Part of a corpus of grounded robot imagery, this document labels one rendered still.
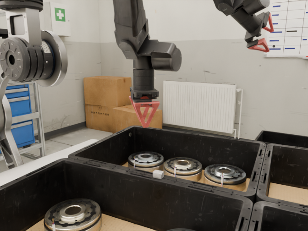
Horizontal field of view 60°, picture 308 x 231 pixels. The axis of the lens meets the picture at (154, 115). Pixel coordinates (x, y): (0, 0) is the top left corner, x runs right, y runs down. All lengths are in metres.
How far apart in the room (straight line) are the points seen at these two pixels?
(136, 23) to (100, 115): 3.53
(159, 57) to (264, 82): 2.81
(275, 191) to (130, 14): 0.53
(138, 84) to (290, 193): 0.45
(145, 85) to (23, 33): 0.47
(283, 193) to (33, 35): 0.85
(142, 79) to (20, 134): 2.10
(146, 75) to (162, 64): 0.06
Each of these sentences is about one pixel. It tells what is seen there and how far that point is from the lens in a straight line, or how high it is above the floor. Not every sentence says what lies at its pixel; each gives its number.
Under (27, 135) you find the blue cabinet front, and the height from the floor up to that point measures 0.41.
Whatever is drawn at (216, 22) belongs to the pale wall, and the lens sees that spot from 3.57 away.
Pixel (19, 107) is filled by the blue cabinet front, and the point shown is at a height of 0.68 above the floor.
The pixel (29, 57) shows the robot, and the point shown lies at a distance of 0.93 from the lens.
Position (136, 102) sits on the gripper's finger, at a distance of 0.68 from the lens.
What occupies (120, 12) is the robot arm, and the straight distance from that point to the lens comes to 0.61.
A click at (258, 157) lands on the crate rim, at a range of 0.63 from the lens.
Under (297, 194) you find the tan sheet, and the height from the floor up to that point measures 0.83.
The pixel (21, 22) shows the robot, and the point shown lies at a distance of 1.00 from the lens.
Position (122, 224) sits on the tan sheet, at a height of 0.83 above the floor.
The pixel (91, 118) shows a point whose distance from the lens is 4.22.
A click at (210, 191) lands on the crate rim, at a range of 0.47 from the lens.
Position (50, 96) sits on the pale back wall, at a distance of 3.91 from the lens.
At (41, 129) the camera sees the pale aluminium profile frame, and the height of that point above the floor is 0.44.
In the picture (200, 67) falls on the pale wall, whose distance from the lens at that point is 3.62.
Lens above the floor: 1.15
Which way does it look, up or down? 13 degrees down
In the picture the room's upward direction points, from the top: straight up
